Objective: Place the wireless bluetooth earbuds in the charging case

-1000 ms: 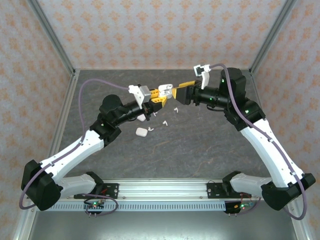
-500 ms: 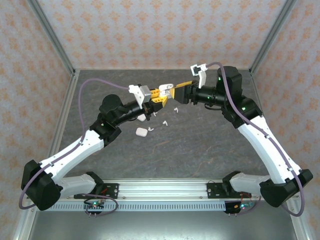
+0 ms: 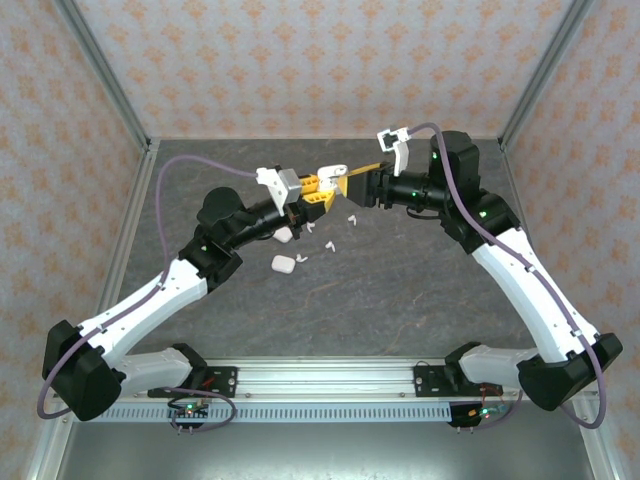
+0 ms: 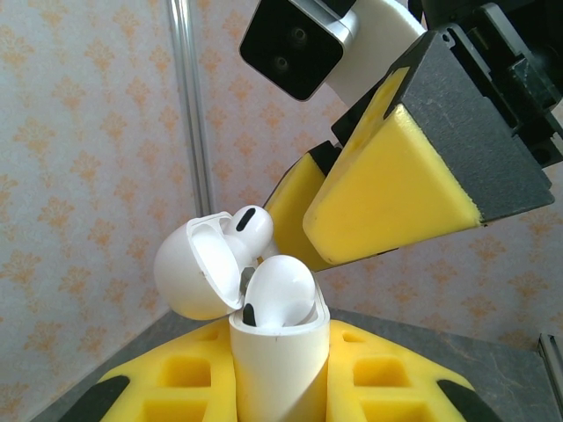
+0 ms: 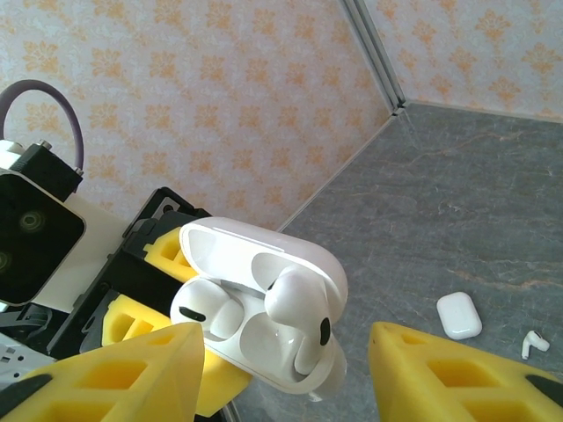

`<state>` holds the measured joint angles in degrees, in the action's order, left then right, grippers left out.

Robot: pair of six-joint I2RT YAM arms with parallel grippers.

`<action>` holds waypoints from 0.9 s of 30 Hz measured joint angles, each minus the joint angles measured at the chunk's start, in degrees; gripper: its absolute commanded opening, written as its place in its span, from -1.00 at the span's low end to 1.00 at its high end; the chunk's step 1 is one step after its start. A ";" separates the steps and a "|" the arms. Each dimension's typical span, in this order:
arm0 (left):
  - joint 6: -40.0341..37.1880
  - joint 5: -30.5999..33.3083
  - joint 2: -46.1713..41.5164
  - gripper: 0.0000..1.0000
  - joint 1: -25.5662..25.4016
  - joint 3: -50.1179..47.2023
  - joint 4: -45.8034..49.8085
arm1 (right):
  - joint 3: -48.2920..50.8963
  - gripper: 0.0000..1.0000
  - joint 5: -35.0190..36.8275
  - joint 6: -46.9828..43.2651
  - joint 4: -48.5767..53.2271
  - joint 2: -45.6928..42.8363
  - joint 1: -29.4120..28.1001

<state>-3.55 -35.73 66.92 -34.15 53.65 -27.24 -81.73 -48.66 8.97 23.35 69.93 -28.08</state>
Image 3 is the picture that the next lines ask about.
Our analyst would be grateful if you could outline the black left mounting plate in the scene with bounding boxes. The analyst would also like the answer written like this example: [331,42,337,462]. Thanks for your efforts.
[148,366,239,400]

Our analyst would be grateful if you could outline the black mounting plate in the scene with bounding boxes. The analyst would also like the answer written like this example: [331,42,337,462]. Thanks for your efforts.
[413,364,454,399]
[148,366,239,400]

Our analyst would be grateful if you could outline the left circuit board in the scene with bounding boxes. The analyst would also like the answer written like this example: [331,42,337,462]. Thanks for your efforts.
[167,399,211,426]

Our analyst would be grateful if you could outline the circuit board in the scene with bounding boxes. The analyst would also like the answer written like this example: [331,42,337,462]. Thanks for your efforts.
[449,399,511,429]
[167,399,211,426]

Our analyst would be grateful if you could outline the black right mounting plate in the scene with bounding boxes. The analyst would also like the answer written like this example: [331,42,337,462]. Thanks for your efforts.
[413,364,454,399]

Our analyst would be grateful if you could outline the right circuit board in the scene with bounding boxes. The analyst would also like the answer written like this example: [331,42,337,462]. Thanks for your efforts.
[449,399,511,429]

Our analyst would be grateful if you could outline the grey metal front plate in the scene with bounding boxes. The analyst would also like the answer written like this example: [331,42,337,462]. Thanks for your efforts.
[54,422,601,480]

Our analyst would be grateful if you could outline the aluminium side rail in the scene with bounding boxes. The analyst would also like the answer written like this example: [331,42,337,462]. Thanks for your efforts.
[24,139,161,480]
[499,139,617,480]

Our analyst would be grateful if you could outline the aluminium frame post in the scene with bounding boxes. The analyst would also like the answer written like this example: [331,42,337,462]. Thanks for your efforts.
[499,0,597,151]
[52,0,154,151]

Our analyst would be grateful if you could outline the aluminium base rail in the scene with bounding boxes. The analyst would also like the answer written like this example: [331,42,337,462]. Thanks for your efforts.
[132,355,524,402]

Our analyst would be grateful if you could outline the thin purple base cable loop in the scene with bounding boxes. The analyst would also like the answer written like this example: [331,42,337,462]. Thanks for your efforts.
[169,387,237,435]

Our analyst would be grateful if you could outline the perforated grey cable duct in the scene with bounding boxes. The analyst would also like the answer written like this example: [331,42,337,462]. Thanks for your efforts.
[107,403,454,424]

